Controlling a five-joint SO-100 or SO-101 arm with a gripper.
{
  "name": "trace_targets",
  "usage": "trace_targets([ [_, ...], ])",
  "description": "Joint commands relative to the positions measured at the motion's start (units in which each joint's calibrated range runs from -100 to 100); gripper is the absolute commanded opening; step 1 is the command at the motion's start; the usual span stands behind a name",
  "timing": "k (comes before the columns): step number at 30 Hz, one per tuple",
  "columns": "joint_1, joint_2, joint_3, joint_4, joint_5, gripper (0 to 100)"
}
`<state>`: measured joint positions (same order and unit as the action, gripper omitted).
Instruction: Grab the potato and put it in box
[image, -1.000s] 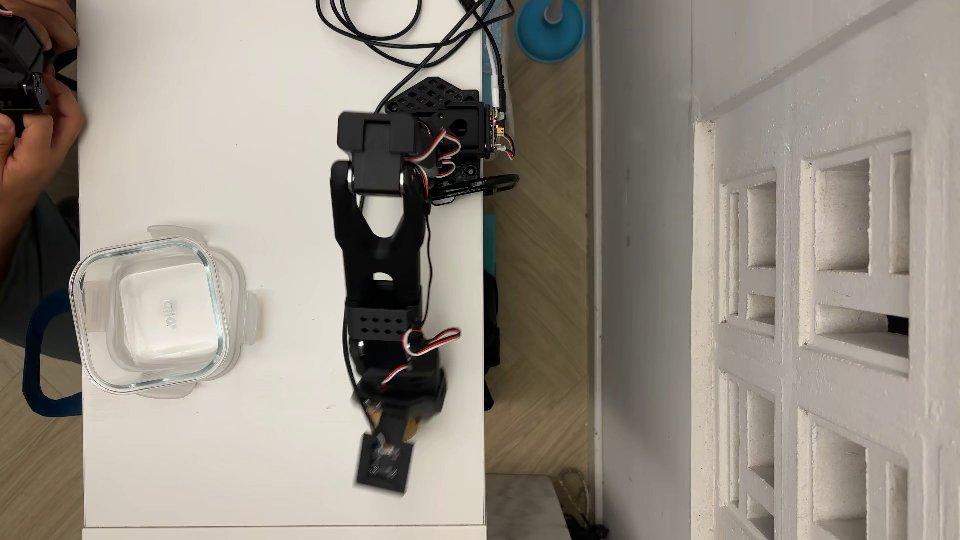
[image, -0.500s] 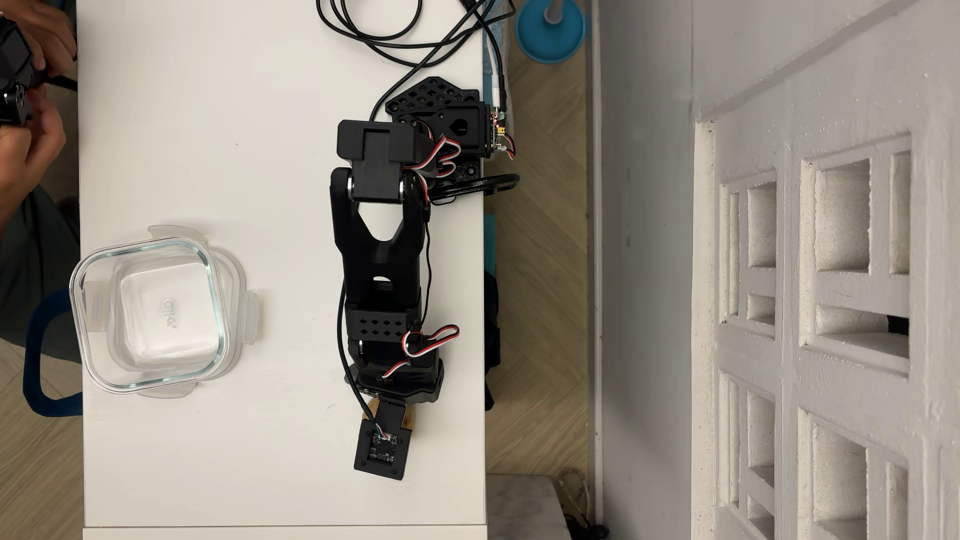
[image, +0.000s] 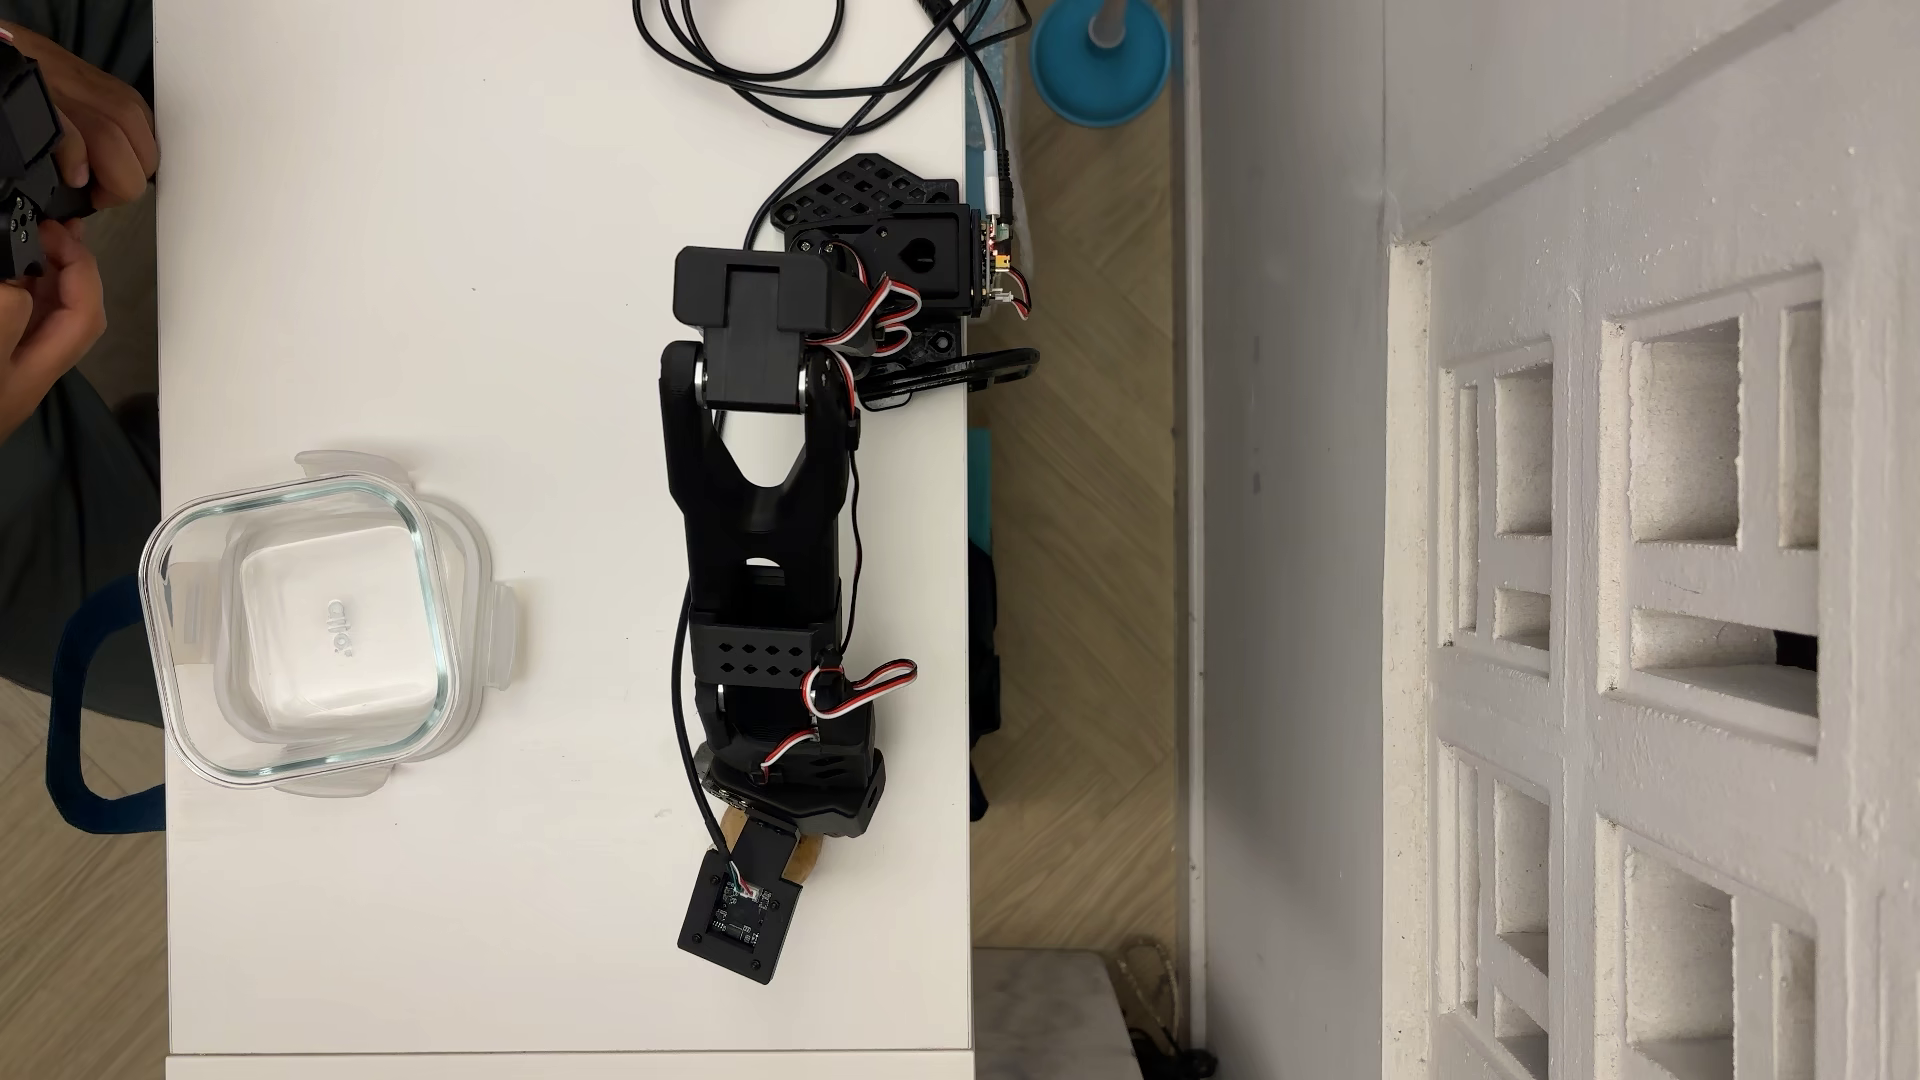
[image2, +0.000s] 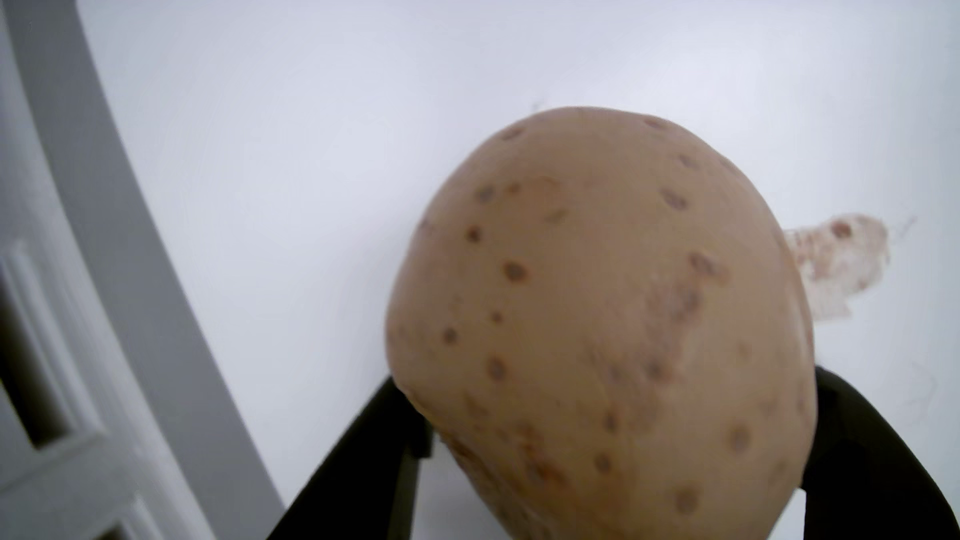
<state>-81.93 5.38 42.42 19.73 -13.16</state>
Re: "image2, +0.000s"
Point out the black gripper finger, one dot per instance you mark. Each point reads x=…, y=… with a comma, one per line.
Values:
x=862, y=472
x=360, y=472

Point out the brown speckled potato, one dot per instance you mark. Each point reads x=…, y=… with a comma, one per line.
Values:
x=600, y=337

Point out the white slotted plastic crate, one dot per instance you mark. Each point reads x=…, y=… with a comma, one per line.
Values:
x=67, y=465

